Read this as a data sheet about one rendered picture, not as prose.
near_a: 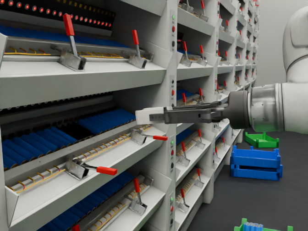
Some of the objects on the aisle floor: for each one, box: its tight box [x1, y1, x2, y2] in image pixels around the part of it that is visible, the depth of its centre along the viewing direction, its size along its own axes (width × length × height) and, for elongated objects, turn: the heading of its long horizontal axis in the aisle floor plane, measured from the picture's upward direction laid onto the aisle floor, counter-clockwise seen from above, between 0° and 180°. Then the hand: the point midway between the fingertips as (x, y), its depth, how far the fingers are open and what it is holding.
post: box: [105, 0, 177, 231], centre depth 99 cm, size 20×9×173 cm
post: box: [176, 0, 220, 204], centre depth 163 cm, size 20×9×173 cm
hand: (154, 115), depth 70 cm, fingers open, 3 cm apart
